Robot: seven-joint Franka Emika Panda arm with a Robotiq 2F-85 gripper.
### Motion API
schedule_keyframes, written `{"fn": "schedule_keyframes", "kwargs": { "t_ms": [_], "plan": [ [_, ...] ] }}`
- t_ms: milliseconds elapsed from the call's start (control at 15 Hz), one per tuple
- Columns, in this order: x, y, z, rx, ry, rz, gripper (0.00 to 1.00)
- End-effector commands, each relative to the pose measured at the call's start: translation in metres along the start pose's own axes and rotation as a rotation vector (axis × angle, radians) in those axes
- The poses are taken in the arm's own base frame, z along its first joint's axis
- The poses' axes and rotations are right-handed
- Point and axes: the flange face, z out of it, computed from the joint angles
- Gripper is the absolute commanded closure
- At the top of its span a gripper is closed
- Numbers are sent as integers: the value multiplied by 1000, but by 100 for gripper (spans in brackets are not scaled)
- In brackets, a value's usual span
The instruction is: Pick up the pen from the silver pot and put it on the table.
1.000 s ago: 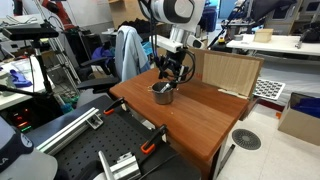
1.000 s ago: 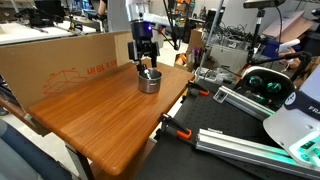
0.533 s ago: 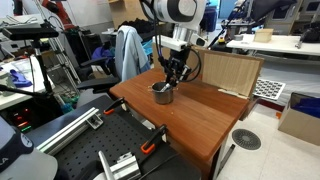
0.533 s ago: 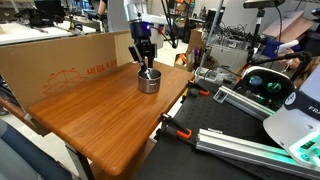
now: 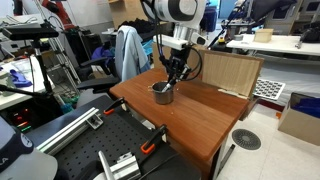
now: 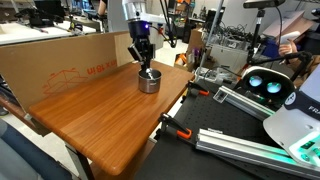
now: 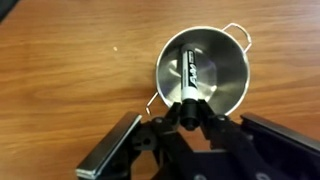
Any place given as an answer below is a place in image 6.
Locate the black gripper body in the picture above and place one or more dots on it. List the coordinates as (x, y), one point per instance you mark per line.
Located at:
(146, 50)

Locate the black and white marker pen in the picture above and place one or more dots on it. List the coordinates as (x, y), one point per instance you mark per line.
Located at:
(151, 75)

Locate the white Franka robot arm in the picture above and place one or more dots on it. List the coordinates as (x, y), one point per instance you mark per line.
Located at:
(300, 126)

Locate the silver metal pot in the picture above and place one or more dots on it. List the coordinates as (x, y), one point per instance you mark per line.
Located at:
(150, 87)

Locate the person's hand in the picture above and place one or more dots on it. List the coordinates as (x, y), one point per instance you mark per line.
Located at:
(287, 49)

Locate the black orange bar clamp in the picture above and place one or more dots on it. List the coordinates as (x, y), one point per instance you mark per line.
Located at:
(183, 134)
(203, 93)

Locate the black perforated breadboard table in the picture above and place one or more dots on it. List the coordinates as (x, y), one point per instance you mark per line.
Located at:
(200, 113)

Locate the brown cardboard sheet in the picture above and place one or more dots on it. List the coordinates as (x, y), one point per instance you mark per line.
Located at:
(50, 63)

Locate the black tripod stand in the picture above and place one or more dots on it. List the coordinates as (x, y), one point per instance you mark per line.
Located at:
(256, 36)

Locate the white VR headset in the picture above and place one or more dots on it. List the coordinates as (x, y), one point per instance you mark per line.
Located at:
(263, 70)

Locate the grey metal table leg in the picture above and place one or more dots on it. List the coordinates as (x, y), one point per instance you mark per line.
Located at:
(81, 163)

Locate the white table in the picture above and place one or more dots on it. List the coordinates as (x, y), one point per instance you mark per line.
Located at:
(20, 33)

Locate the flat cardboard piece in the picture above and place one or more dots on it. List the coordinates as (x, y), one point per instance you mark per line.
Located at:
(293, 23)

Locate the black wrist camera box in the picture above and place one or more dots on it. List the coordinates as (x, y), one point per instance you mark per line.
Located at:
(133, 52)

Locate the aluminium extrusion rail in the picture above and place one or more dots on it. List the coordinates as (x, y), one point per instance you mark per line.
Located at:
(233, 146)
(240, 101)

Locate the black camera on tripod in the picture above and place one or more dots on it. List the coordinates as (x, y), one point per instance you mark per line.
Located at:
(263, 4)

